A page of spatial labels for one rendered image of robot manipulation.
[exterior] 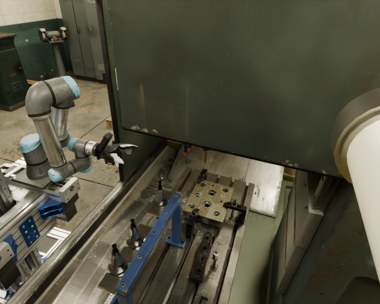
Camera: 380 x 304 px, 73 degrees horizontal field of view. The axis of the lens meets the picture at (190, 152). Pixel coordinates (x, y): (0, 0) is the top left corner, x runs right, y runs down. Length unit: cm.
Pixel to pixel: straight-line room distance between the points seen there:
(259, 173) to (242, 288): 91
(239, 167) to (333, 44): 164
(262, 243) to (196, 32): 147
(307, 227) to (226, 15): 71
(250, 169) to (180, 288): 119
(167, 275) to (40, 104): 95
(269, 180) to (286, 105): 151
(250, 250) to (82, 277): 99
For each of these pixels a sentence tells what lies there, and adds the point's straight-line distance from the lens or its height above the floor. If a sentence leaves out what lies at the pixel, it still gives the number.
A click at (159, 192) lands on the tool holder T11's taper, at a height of 129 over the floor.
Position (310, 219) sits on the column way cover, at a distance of 97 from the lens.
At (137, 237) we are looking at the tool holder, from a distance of 98.
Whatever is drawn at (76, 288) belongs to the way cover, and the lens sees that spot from 156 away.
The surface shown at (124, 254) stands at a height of 122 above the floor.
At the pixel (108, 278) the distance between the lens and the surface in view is 95.
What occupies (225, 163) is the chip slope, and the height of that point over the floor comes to 77.
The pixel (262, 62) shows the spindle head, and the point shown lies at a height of 188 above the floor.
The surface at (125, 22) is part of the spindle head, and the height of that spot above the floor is 193.
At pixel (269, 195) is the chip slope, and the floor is 70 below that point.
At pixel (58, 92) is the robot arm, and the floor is 158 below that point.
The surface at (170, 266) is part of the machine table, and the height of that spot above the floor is 90.
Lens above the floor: 202
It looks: 34 degrees down
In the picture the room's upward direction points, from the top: 3 degrees clockwise
